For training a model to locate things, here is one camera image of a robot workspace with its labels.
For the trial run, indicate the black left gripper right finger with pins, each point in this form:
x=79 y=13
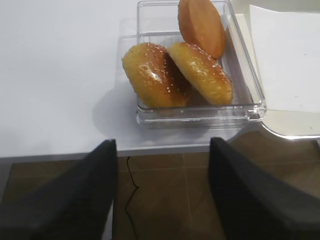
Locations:
x=252 y=204

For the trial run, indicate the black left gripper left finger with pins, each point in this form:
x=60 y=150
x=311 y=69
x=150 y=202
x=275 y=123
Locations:
x=73 y=206

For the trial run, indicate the metal serving tray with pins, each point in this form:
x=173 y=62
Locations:
x=288 y=125

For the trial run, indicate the sesame top bun right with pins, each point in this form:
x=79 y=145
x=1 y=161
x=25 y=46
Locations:
x=203 y=72

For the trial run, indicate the sesame bun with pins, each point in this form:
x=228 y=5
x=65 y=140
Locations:
x=203 y=72
x=155 y=78

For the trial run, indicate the sesame top bun left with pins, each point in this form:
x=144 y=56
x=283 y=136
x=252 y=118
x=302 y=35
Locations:
x=155 y=78

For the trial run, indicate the white paper sheet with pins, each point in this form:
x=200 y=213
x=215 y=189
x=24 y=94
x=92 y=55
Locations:
x=287 y=49

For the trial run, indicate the plain orange bottom bun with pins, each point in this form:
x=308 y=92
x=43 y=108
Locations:
x=200 y=24

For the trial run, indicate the clear plastic bun container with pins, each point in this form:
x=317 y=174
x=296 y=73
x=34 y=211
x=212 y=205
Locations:
x=157 y=22

